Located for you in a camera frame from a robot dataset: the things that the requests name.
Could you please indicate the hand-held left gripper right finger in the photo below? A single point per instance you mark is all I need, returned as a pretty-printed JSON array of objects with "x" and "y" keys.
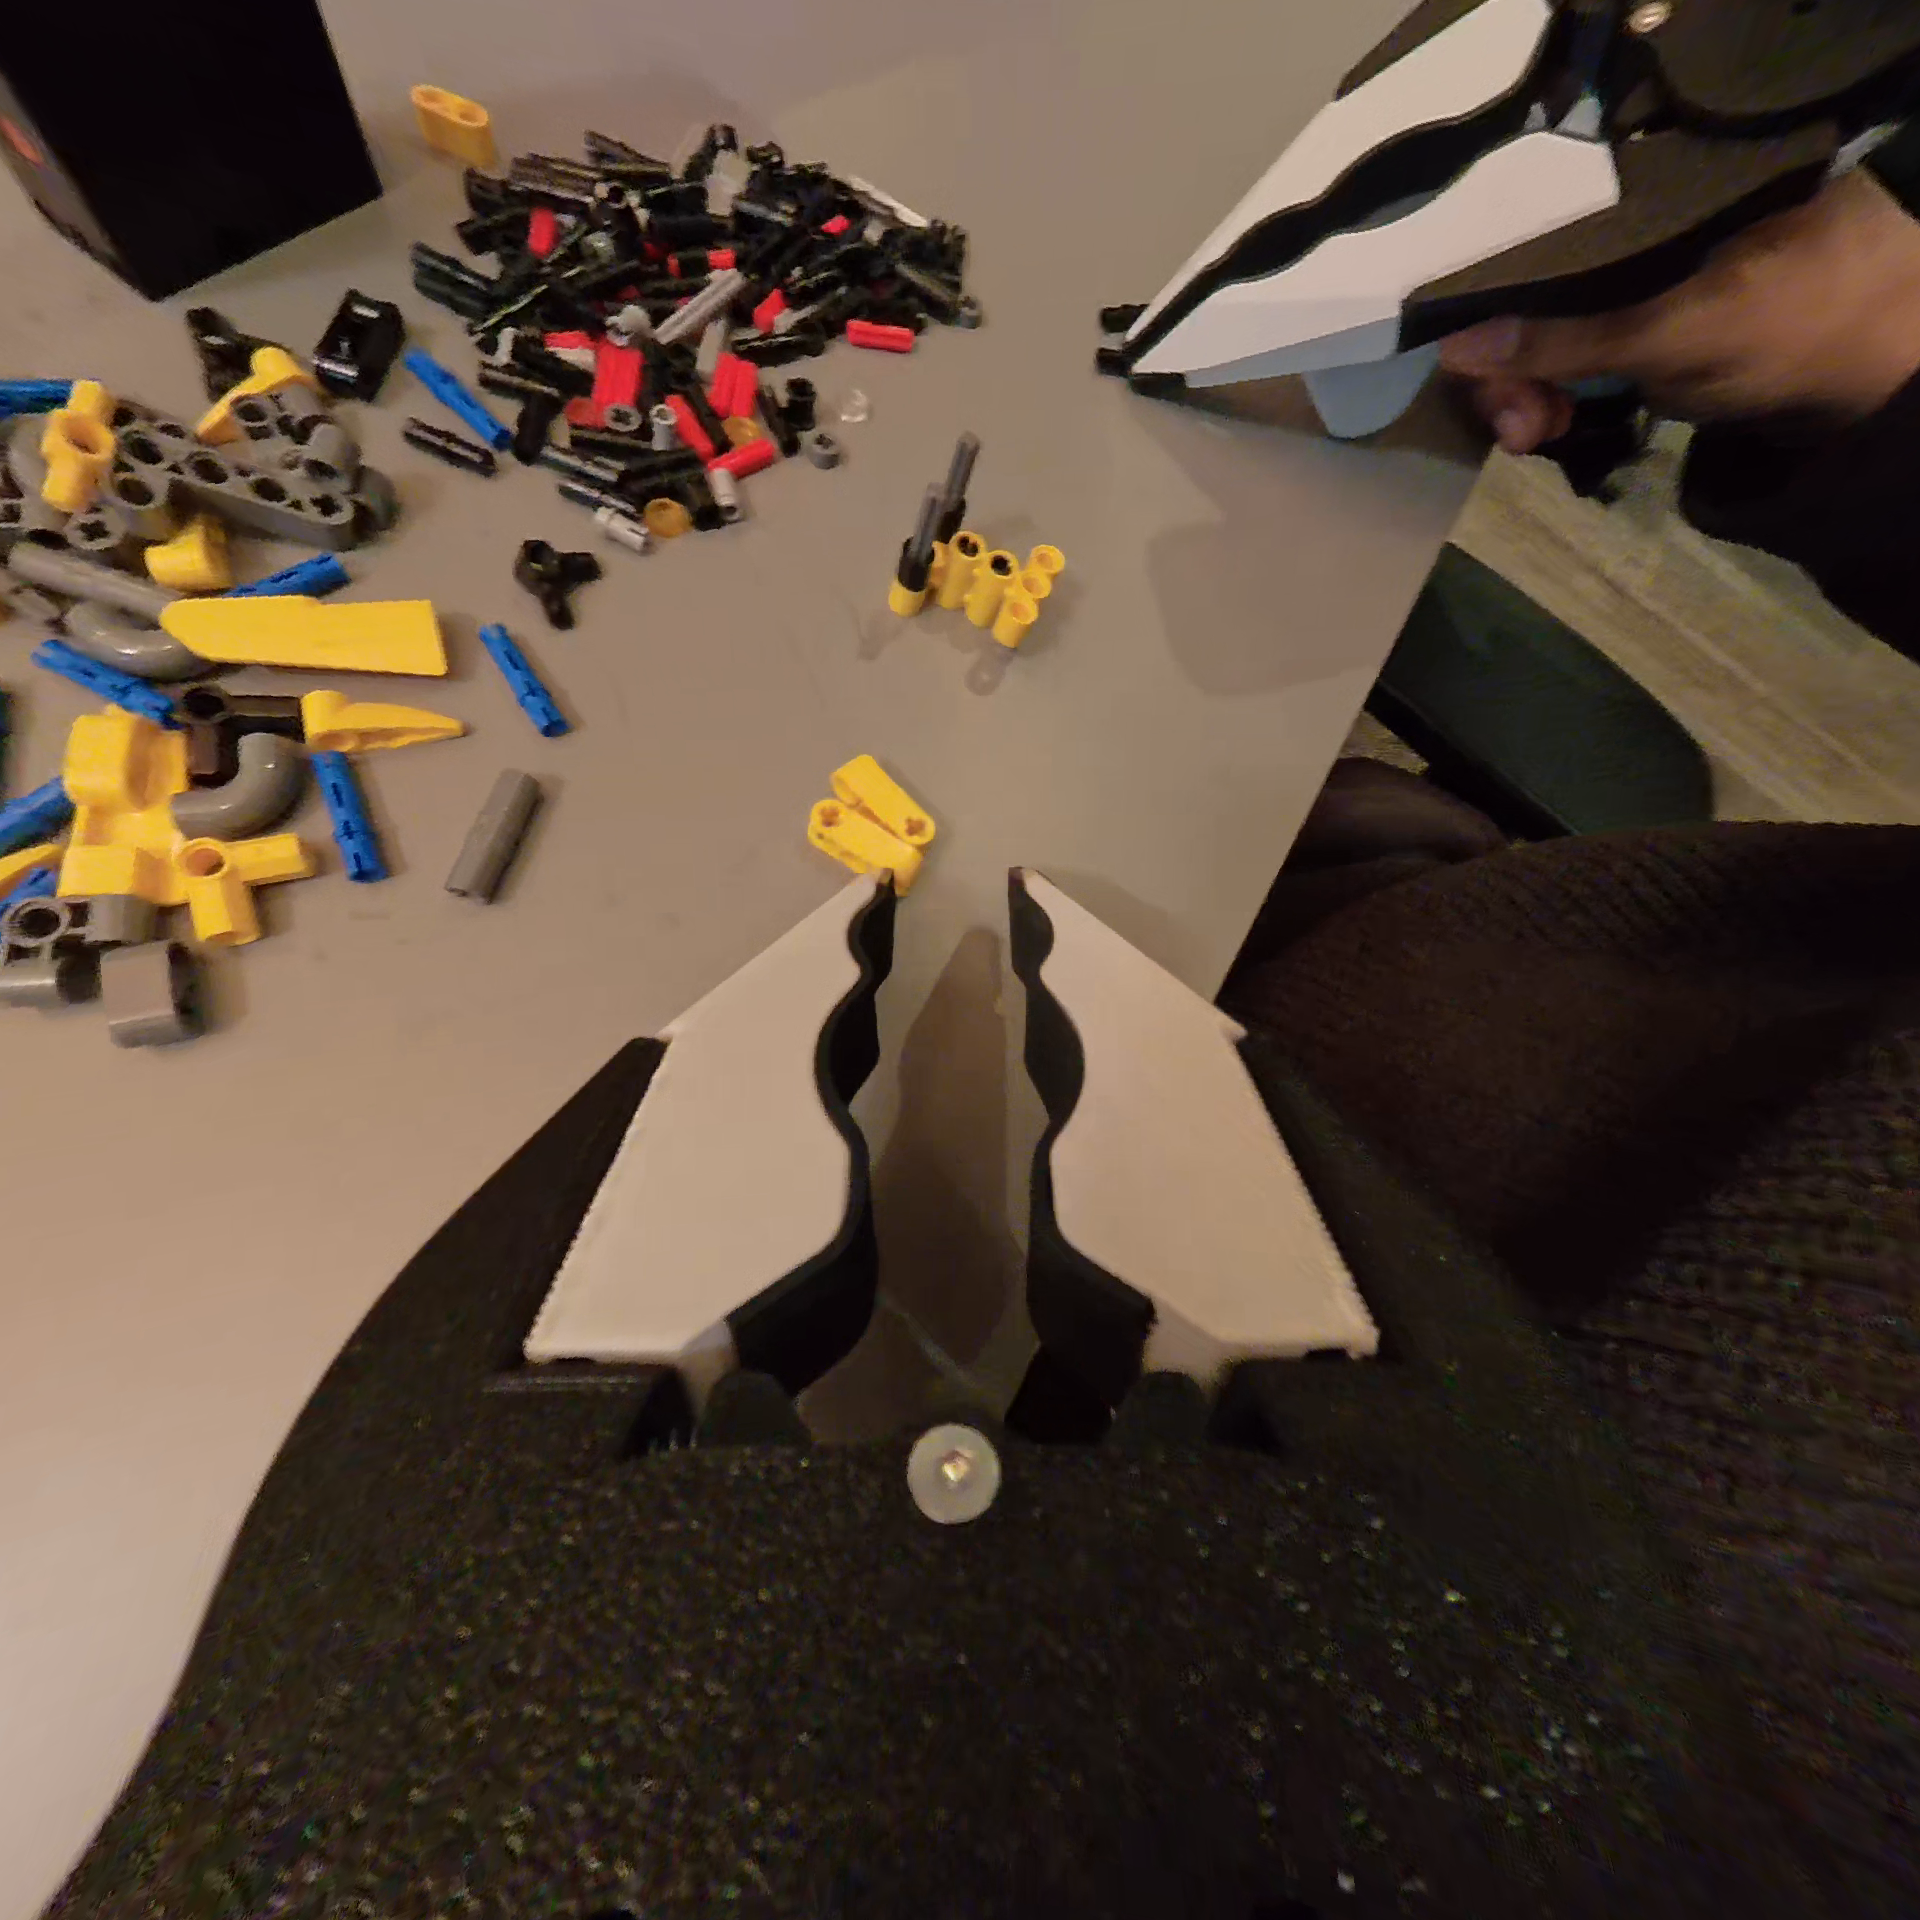
[{"x": 1201, "y": 1201}]

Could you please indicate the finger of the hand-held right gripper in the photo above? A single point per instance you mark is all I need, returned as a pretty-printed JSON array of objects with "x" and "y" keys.
[
  {"x": 1442, "y": 240},
  {"x": 1442, "y": 77}
]

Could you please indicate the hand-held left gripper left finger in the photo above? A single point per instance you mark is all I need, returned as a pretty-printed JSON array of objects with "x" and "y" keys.
[{"x": 706, "y": 1201}]

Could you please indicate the yellow short beam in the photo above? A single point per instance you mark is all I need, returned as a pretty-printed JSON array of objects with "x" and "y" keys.
[
  {"x": 453, "y": 129},
  {"x": 863, "y": 853},
  {"x": 887, "y": 796}
]

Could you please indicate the person's right forearm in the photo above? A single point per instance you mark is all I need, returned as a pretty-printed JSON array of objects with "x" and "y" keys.
[{"x": 1829, "y": 510}]

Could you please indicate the grey elbow pipe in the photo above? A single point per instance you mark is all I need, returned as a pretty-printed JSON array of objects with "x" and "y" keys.
[
  {"x": 277, "y": 773},
  {"x": 135, "y": 653}
]

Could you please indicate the person's right hand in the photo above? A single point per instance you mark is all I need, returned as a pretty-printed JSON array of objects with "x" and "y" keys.
[{"x": 1770, "y": 330}]

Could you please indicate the grey tube connector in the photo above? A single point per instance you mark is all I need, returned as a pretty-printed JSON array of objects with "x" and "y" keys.
[{"x": 495, "y": 834}]

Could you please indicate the dark knit sweater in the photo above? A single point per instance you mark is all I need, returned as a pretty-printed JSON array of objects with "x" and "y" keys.
[{"x": 1651, "y": 1125}]

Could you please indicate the dark green chair seat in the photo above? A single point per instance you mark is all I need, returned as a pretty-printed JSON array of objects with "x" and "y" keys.
[{"x": 1546, "y": 704}]

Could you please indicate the blue long pin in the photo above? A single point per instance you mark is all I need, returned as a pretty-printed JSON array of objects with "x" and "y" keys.
[
  {"x": 38, "y": 398},
  {"x": 458, "y": 398},
  {"x": 107, "y": 682},
  {"x": 350, "y": 818},
  {"x": 524, "y": 680},
  {"x": 285, "y": 576},
  {"x": 38, "y": 818}
]

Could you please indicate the cluster of yellow pinned beams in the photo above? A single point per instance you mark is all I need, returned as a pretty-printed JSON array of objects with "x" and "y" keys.
[{"x": 985, "y": 586}]

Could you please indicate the yellow cross connector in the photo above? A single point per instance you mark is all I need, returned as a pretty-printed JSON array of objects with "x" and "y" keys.
[{"x": 226, "y": 886}]

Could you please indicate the grey angled block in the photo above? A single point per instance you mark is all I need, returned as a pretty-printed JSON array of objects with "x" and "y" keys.
[{"x": 158, "y": 997}]

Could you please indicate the yellow pointed fin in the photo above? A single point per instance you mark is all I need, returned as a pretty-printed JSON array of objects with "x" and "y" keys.
[
  {"x": 369, "y": 724},
  {"x": 25, "y": 870}
]

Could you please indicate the black three-way connector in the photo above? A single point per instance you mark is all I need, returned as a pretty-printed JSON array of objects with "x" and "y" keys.
[{"x": 551, "y": 578}]

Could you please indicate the black angled connector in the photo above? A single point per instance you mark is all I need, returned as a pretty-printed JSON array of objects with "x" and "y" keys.
[
  {"x": 226, "y": 710},
  {"x": 226, "y": 340}
]

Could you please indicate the yellow wedge panel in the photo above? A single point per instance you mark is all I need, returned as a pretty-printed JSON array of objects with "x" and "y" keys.
[{"x": 301, "y": 639}]

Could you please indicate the grey holed connector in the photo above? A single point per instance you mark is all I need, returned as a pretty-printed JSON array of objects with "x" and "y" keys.
[{"x": 53, "y": 961}]

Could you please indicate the pile of black red pins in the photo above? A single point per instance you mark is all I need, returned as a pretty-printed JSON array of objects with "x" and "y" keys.
[{"x": 675, "y": 300}]

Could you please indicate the black long pin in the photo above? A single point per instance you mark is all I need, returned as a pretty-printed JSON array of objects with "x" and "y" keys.
[{"x": 451, "y": 446}]

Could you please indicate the yellow small piece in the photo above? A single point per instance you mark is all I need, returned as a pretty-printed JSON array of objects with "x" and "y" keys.
[{"x": 194, "y": 559}]

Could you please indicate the heap of grey yellow parts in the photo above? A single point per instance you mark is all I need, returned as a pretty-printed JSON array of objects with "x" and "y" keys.
[{"x": 91, "y": 581}]

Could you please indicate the black cube connector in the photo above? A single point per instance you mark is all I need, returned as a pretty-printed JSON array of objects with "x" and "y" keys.
[{"x": 361, "y": 345}]

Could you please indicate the yellow curved piece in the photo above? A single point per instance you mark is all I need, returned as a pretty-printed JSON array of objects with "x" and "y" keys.
[{"x": 270, "y": 382}]

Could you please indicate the yellow holed connector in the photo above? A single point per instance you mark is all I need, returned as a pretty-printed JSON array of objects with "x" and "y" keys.
[{"x": 79, "y": 452}]

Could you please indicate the black rectangular box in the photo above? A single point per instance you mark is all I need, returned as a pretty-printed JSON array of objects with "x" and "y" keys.
[{"x": 182, "y": 135}]

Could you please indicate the yellow bracket piece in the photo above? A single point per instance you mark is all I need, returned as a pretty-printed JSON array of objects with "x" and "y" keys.
[{"x": 121, "y": 810}]

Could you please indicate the grey perforated frame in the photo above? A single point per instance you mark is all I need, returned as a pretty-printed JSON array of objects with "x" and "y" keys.
[{"x": 378, "y": 494}]

